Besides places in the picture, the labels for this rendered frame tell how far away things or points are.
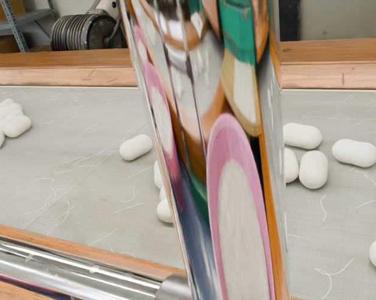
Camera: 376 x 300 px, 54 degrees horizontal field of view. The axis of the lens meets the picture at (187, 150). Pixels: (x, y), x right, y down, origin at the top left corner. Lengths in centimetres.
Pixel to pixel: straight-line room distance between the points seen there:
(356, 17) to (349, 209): 217
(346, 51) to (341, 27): 193
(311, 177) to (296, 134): 6
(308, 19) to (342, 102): 201
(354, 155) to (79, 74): 45
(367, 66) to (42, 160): 38
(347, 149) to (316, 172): 4
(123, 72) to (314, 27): 195
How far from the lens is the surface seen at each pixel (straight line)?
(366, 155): 32
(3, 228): 31
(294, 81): 48
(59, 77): 66
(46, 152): 45
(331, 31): 245
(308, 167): 30
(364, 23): 243
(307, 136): 34
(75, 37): 89
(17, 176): 43
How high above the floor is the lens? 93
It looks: 31 degrees down
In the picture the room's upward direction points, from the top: 11 degrees counter-clockwise
